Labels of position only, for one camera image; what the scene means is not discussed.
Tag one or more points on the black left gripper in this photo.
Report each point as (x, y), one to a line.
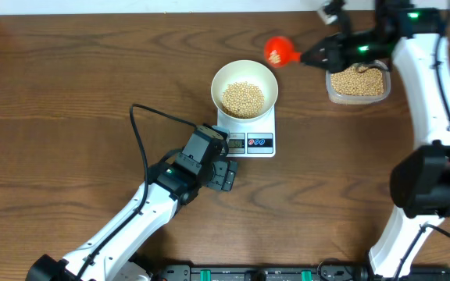
(224, 176)

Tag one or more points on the red measuring scoop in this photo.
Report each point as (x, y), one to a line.
(280, 51)

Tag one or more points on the cream round bowl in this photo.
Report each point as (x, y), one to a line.
(245, 71)

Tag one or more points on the clear plastic container of beans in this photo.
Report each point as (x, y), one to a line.
(359, 84)

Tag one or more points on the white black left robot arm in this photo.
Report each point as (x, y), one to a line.
(166, 189)

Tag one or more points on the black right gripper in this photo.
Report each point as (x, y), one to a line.
(337, 50)

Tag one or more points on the white digital kitchen scale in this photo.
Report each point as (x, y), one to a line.
(250, 138)

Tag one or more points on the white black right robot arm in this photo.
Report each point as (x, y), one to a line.
(415, 42)

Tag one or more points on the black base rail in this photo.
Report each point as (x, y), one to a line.
(329, 269)

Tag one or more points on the pile of beans in bowl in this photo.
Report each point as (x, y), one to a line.
(243, 100)

